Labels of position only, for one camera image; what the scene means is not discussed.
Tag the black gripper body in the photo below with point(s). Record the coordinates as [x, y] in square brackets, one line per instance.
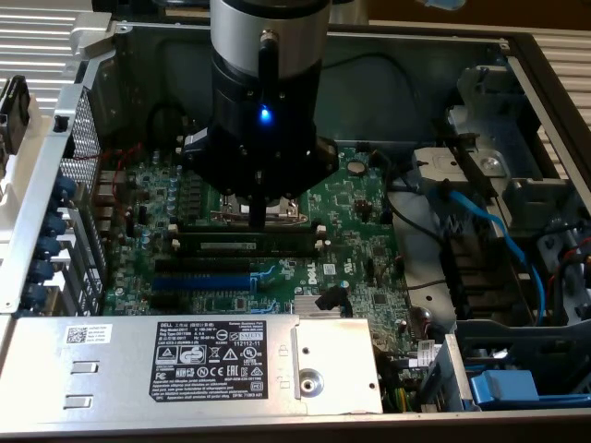
[277, 152]

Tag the green RAM stick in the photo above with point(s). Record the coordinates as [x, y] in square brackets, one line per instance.
[221, 244]

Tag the RAM slot white clips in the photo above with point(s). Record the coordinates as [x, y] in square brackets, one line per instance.
[179, 139]
[174, 228]
[208, 255]
[179, 152]

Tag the silver CPU socket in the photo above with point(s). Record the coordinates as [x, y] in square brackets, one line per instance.
[286, 210]

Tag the long black expansion slot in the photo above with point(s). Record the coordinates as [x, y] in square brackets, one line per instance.
[198, 266]

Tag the round coin battery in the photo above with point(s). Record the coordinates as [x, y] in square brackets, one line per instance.
[355, 167]

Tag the green Dell motherboard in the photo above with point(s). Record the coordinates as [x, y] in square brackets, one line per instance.
[351, 217]

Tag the blue expansion slot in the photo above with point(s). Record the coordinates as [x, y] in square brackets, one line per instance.
[198, 281]

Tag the silver finned chipset heatsink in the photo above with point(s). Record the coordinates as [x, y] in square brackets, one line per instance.
[307, 305]

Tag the open grey PC case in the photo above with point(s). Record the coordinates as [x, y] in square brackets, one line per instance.
[392, 106]

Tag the short black expansion slot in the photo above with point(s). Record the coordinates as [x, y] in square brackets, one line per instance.
[164, 301]

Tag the blue card retention clip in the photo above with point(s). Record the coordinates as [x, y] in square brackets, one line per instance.
[41, 271]
[48, 248]
[55, 227]
[34, 295]
[64, 190]

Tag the silver power supply unit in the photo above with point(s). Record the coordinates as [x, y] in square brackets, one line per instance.
[115, 369]

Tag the silver metal disk bay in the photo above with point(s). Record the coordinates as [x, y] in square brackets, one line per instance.
[489, 124]

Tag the black louvred shroud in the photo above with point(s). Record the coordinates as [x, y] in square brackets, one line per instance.
[475, 277]

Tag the white parts rack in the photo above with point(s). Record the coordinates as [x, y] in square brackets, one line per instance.
[37, 134]

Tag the black part on rack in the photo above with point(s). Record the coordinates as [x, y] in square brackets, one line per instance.
[16, 111]

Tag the dark grey disk bay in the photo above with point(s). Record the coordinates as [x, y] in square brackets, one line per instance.
[517, 334]

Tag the blue plastic disk caddy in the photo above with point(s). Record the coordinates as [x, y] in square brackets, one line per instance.
[508, 385]

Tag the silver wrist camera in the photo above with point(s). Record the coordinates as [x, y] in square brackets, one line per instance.
[194, 143]

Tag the silver bracket with knob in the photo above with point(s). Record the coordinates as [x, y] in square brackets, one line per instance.
[443, 164]

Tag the black plastic rail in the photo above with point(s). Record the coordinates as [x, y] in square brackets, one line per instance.
[480, 173]

